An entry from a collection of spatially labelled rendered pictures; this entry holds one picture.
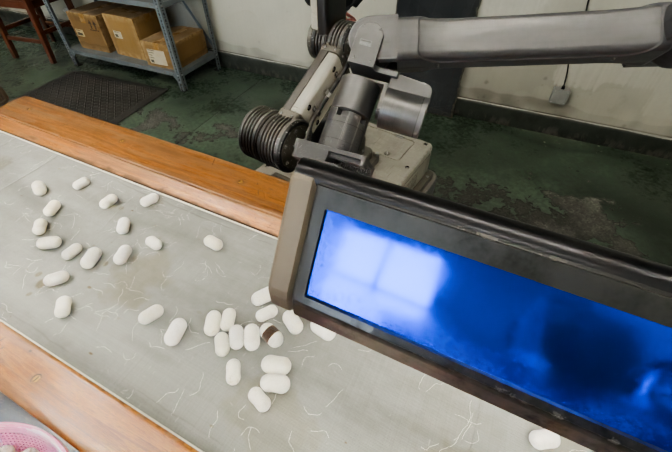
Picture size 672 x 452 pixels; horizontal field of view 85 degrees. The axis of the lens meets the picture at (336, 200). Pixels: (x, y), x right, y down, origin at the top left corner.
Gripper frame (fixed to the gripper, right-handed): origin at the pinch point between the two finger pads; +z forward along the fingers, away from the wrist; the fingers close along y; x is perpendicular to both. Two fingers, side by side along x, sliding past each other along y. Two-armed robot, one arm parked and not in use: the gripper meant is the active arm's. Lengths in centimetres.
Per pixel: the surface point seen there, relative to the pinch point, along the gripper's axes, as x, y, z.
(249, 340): -1.9, -2.0, 17.9
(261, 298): 2.0, -4.2, 13.4
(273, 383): -3.9, 3.6, 20.3
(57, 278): -4.5, -33.7, 21.3
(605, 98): 170, 69, -112
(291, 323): 0.9, 1.7, 14.5
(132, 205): 7.7, -37.9, 9.0
